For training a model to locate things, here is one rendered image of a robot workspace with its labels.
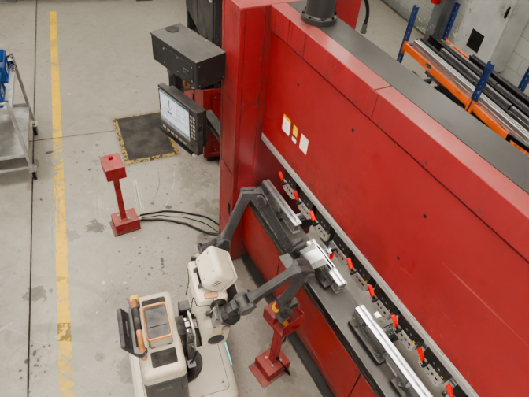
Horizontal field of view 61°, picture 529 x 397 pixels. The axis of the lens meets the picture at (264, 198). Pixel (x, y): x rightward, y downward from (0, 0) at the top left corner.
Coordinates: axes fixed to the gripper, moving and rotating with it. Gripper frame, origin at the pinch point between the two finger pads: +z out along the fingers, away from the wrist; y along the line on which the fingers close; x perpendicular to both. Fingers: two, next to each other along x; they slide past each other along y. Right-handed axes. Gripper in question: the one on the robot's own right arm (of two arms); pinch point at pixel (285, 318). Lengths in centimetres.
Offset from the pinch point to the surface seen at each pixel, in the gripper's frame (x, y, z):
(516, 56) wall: 139, 505, 147
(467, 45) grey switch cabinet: 204, 486, 152
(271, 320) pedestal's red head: 6.0, -6.4, 4.9
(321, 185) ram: 29, 56, -61
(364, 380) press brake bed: -56, 14, 7
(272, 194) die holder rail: 80, 53, -4
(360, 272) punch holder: -19, 43, -38
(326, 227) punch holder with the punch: 16, 48, -38
